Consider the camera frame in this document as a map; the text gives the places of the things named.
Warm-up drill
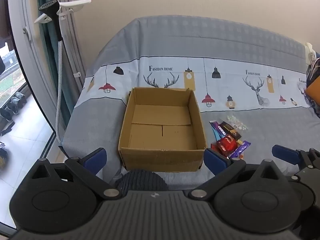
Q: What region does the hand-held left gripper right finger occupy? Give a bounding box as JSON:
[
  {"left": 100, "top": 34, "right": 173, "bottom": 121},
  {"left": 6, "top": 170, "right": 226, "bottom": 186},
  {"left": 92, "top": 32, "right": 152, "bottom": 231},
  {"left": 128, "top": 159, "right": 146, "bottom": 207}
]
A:
[{"left": 188, "top": 148, "right": 284, "bottom": 200}]

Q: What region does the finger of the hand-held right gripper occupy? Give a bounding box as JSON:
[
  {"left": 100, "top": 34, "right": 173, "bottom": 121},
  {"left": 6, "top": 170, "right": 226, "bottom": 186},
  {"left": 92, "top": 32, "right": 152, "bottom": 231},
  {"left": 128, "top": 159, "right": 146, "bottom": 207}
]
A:
[{"left": 272, "top": 144, "right": 320, "bottom": 171}]

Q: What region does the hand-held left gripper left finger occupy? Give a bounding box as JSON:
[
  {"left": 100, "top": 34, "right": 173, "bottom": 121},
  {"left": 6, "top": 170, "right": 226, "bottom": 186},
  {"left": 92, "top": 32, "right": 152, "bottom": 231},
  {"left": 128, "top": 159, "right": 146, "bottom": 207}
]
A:
[{"left": 27, "top": 148, "right": 121, "bottom": 200}]

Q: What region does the brown cardboard box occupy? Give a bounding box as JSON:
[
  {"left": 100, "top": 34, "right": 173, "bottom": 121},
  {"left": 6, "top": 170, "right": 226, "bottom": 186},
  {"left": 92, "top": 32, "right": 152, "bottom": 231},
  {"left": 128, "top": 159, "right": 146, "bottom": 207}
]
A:
[{"left": 118, "top": 87, "right": 208, "bottom": 173}]

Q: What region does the red snack packet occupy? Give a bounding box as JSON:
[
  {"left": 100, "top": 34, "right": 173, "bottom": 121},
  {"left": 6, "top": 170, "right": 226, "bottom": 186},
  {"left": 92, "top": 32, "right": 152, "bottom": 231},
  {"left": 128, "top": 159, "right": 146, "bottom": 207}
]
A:
[{"left": 211, "top": 134, "right": 238, "bottom": 156}]

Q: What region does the light blue snack packet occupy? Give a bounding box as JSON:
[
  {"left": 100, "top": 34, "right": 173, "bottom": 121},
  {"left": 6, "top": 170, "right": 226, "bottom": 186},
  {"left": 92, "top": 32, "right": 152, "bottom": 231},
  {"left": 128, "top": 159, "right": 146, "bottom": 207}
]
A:
[{"left": 211, "top": 126, "right": 223, "bottom": 141}]

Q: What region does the purple chocolate packet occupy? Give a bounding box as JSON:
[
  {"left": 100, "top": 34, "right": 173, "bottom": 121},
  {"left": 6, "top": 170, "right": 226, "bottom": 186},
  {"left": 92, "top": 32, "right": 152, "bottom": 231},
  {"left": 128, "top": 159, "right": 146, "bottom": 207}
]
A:
[{"left": 229, "top": 140, "right": 251, "bottom": 159}]

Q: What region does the black cracker packet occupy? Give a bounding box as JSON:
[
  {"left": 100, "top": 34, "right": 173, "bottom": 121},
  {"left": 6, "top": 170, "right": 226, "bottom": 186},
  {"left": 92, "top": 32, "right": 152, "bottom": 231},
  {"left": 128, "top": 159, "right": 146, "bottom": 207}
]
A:
[{"left": 219, "top": 121, "right": 242, "bottom": 141}]

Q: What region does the clear bag of colourful candies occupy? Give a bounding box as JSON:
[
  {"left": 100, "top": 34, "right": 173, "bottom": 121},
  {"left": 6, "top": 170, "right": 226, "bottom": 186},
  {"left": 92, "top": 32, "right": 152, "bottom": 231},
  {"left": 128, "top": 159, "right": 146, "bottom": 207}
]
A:
[{"left": 226, "top": 115, "right": 248, "bottom": 132}]

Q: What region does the dark knitted cloth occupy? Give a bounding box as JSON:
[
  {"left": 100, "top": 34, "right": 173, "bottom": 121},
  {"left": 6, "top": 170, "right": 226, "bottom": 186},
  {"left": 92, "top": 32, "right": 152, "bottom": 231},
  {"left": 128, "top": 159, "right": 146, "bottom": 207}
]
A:
[{"left": 114, "top": 169, "right": 169, "bottom": 197}]

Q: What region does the orange paper bag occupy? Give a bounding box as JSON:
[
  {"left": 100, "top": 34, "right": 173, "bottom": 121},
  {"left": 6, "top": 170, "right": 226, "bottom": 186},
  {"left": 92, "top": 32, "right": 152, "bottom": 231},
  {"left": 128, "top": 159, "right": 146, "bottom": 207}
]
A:
[{"left": 305, "top": 74, "right": 320, "bottom": 98}]

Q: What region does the grey sneaker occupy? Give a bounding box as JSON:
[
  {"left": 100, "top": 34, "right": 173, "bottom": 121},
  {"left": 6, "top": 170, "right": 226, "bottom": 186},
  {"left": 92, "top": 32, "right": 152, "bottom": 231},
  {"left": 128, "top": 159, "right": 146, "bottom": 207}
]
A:
[
  {"left": 9, "top": 97, "right": 21, "bottom": 115},
  {"left": 15, "top": 92, "right": 27, "bottom": 106}
]

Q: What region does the black shoe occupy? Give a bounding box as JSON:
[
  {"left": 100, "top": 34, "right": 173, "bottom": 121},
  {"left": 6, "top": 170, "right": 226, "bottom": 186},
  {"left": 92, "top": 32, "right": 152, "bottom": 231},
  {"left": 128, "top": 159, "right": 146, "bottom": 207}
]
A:
[{"left": 0, "top": 107, "right": 13, "bottom": 122}]

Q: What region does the white plastic object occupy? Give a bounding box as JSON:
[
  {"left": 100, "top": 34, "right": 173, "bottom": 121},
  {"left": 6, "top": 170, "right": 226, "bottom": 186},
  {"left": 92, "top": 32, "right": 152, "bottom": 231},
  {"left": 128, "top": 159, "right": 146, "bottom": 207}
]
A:
[{"left": 304, "top": 42, "right": 316, "bottom": 63}]

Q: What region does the grey printed bed sheet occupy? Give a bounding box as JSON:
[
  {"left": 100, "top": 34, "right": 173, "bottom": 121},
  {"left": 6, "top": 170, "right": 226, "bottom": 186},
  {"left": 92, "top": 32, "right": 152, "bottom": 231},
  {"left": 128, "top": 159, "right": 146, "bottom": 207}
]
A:
[{"left": 59, "top": 15, "right": 320, "bottom": 192}]

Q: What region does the white plastic hanger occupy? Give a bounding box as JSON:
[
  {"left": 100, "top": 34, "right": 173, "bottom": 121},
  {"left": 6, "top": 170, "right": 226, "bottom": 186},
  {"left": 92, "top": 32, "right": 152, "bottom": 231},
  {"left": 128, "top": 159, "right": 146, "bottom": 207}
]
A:
[{"left": 34, "top": 0, "right": 92, "bottom": 25}]

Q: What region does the white window frame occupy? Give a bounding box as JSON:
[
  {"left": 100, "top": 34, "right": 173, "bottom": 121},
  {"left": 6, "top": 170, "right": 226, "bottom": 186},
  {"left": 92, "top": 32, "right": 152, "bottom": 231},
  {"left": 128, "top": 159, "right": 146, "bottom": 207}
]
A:
[{"left": 7, "top": 0, "right": 60, "bottom": 145}]

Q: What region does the black garment steamer with hose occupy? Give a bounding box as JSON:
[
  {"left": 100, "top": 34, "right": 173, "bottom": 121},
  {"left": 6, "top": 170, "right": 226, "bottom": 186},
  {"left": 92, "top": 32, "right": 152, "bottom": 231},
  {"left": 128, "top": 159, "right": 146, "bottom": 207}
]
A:
[{"left": 38, "top": 1, "right": 64, "bottom": 144}]

